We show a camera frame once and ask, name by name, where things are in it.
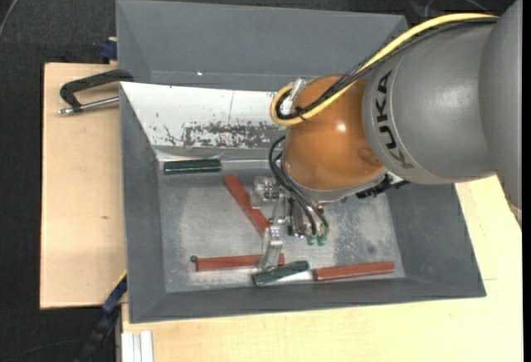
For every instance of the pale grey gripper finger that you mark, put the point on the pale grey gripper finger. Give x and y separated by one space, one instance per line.
271 248
265 188

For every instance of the red-brown flat block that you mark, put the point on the red-brown flat block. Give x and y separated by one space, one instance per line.
242 198
354 271
226 262

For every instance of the dark green flat block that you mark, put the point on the dark green flat block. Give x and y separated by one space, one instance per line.
269 277
192 166

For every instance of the grey metal bin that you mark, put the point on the grey metal bin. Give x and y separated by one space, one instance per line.
215 40

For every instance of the pale wood flat board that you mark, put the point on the pale wood flat board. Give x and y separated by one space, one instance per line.
79 194

